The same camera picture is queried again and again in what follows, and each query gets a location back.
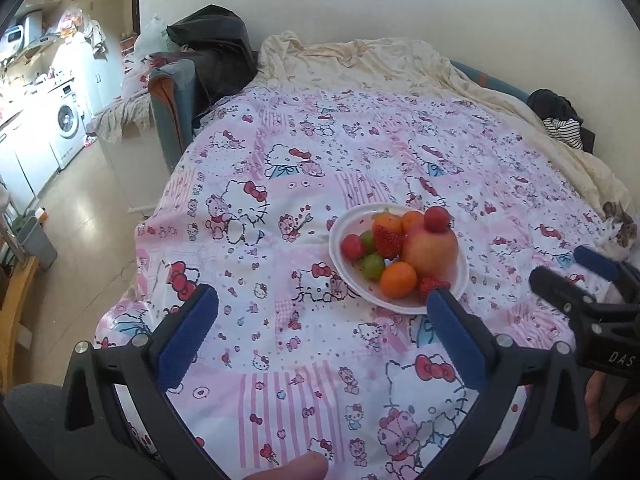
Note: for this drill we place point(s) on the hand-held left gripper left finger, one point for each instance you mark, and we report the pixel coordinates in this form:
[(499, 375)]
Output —
[(187, 340)]

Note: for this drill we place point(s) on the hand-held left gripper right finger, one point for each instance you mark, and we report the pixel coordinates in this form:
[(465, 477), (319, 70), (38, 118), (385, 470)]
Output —
[(455, 335)]

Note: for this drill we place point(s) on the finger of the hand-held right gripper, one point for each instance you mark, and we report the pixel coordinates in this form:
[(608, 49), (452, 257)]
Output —
[(597, 262), (555, 285)]

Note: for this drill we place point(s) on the red strawberry with green leaves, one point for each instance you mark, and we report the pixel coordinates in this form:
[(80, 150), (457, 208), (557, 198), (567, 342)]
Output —
[(431, 284)]

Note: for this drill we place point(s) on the orange mandarin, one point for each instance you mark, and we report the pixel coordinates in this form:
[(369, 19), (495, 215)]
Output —
[(412, 220), (398, 280)]

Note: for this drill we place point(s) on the red yellow apple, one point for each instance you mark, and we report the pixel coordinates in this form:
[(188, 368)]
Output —
[(432, 252)]

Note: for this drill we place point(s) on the large green plum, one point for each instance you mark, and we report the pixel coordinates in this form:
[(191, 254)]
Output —
[(372, 266)]

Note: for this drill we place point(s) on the large red strawberry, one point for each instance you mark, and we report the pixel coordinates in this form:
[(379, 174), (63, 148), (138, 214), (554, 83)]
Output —
[(387, 241)]

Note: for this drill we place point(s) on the small round red strawberry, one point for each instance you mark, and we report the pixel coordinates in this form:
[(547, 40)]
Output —
[(436, 218)]

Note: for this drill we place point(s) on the white pink-speckled plate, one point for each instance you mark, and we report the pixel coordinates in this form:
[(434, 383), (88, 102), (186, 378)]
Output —
[(345, 270)]

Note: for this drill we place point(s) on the small green plum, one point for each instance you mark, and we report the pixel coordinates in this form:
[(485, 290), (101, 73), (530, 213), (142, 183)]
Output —
[(367, 240)]

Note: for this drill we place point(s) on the small orange with green stem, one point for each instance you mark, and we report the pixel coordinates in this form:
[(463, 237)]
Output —
[(384, 222)]

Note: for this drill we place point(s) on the person's right hand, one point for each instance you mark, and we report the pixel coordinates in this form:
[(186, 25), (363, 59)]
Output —
[(595, 405)]

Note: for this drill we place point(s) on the person's left hand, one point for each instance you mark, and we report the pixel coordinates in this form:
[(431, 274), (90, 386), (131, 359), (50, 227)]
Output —
[(290, 467)]

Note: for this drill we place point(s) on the tabby cat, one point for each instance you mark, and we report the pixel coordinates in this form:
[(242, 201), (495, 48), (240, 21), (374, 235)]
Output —
[(620, 227)]

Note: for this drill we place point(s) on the striped black white garment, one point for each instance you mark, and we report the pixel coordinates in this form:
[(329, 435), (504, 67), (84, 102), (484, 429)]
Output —
[(565, 129)]

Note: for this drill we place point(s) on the wooden chair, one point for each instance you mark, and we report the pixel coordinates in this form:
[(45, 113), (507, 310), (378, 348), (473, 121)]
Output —
[(15, 320)]

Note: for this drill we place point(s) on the grey waste bin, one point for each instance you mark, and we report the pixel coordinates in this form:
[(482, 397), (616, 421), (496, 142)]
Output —
[(37, 240)]

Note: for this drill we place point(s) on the white storage box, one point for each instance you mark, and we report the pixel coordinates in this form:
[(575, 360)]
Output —
[(125, 170)]

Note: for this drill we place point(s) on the pink cartoon printed blanket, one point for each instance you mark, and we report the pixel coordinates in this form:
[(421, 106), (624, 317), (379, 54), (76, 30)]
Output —
[(310, 170)]

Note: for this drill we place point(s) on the beige ruffled cloth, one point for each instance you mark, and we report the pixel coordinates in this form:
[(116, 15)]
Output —
[(120, 115)]

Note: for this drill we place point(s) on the teal orange sofa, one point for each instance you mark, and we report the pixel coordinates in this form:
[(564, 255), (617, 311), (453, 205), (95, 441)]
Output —
[(172, 100)]

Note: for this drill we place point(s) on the white kitchen cabinets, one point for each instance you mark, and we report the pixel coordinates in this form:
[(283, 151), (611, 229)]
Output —
[(25, 160)]

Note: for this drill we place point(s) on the white washing machine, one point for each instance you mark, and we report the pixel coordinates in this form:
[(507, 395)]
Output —
[(66, 120)]

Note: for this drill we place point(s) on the cream floral blanket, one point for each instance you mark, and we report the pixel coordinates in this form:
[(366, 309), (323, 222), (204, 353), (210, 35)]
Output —
[(380, 67)]

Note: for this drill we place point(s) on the black plastic bag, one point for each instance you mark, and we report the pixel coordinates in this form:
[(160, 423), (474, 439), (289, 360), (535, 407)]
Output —
[(215, 55)]

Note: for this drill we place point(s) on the white plastic bag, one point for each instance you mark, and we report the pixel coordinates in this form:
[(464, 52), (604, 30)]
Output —
[(150, 37)]

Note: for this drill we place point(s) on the hanging grey cloth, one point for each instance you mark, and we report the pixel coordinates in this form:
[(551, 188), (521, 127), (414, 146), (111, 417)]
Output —
[(96, 35)]

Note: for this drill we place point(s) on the white kitchen appliance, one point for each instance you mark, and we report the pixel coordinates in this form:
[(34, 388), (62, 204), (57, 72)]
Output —
[(14, 35)]

